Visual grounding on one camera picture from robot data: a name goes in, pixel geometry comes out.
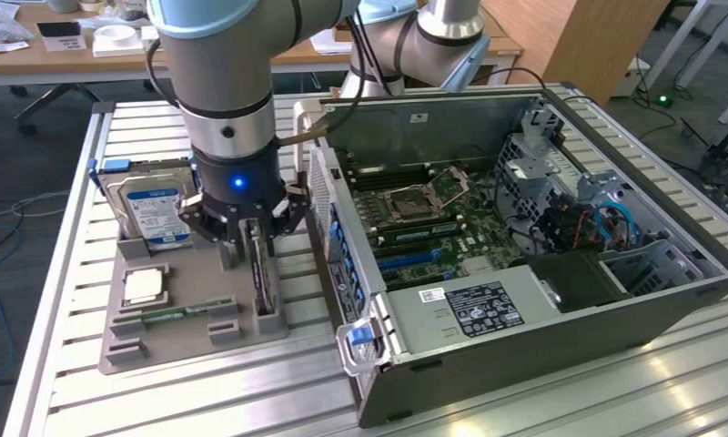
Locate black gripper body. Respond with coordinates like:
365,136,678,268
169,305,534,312
191,141,287,224

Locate graphics card with fan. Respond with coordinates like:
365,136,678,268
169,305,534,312
241,218,278,320

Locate hard disk blue carrier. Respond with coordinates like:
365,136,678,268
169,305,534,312
87,154,198,251

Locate black RAM slot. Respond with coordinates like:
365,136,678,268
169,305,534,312
355,180,433,192

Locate silver CPU chip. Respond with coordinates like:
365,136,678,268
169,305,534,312
123,270,165,304

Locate CPU socket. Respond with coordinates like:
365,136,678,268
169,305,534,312
384,186,444,224

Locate green RAM stick with label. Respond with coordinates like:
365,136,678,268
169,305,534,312
374,220,465,242

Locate blue expansion slot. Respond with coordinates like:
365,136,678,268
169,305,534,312
376,249,445,270

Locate metal socket cover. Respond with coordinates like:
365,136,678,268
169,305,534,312
422,164,473,211

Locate grey parts rack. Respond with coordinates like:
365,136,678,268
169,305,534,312
95,225,291,377

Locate green motherboard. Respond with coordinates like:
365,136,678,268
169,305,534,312
338,158,541,292

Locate grey power supply unit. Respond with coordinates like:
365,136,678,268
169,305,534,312
386,266,560,356

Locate white paper stack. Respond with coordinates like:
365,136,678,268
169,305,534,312
311,29,354,56

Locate flat white box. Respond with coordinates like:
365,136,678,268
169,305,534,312
90,38,146,58

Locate dark office chair base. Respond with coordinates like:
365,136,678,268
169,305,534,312
7,81,158,137

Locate white tape roll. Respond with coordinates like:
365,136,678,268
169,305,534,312
94,25,135,46

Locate silver perforated drive cage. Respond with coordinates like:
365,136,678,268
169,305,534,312
493,107,589,256

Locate clear bag dark parts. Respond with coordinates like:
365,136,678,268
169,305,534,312
105,0,150,23

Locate black and white box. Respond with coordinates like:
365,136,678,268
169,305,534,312
34,21,87,52

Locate grey open PC case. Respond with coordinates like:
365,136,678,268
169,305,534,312
293,88,728,430

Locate clear plastic bag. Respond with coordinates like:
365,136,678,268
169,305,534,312
0,2,34,43

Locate wooden cabinet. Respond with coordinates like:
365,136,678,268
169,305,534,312
478,0,672,106

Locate silver disk bay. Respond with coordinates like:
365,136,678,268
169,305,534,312
597,239,705,297

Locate white box red dot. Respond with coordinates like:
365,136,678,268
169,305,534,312
616,56,652,99

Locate black equipment stand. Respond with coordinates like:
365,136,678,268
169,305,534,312
678,116,728,206

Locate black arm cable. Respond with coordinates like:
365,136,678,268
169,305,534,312
143,8,381,137

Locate black cable bundle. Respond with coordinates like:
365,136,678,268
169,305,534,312
536,204,601,254

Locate black power cable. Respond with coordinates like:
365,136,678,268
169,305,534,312
476,66,589,99

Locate silver drive bracket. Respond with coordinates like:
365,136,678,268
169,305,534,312
574,170,632,208

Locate light blue wire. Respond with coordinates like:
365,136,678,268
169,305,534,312
597,199,644,249

